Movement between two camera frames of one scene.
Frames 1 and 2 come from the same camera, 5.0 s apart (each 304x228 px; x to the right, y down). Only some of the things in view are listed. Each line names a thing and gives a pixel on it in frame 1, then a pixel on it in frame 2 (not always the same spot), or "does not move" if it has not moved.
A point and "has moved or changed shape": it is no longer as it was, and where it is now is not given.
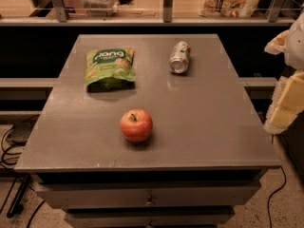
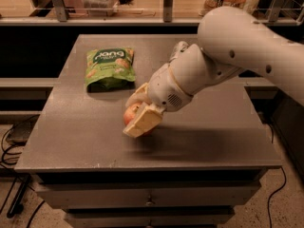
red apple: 136,124 has moved or changed shape
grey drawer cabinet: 205,156 does not move
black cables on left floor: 26,183 does not move
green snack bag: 110,69 does not move
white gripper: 295,46 -> 164,87
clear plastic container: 101,1 does not move
